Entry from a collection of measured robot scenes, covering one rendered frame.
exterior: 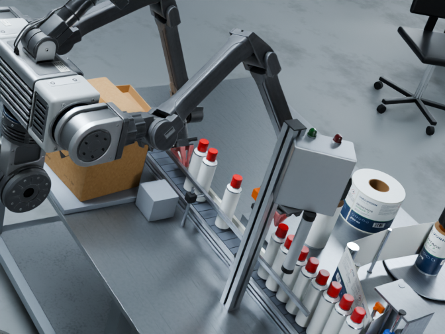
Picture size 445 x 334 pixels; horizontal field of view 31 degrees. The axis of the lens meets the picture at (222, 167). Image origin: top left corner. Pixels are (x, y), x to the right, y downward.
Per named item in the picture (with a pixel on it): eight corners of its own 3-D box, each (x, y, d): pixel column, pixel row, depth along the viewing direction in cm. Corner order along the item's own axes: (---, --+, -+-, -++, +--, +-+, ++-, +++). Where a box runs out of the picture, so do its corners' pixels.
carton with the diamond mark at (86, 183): (139, 186, 277) (155, 122, 263) (80, 202, 262) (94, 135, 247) (93, 139, 293) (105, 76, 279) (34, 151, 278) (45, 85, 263)
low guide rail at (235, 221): (322, 322, 238) (324, 317, 237) (318, 323, 238) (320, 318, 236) (150, 124, 304) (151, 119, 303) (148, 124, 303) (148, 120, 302)
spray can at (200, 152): (200, 192, 279) (214, 144, 268) (187, 194, 276) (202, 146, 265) (192, 183, 282) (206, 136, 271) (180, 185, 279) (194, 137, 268)
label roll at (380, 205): (396, 238, 287) (411, 207, 279) (344, 229, 283) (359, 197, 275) (383, 203, 303) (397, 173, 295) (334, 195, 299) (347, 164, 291)
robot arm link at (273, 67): (236, 52, 218) (263, 59, 211) (249, 40, 221) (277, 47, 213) (279, 166, 244) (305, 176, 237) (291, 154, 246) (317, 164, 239)
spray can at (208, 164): (208, 201, 275) (224, 154, 264) (196, 204, 272) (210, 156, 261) (200, 192, 279) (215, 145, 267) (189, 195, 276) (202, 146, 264)
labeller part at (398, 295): (434, 313, 217) (435, 311, 216) (406, 324, 210) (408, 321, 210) (400, 280, 225) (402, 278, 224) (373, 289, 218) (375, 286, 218)
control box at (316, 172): (333, 217, 215) (357, 161, 205) (273, 203, 213) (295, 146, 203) (330, 195, 223) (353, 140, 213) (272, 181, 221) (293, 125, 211)
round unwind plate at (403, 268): (485, 290, 275) (487, 287, 274) (426, 311, 257) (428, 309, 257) (423, 233, 294) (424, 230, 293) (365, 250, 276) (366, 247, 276)
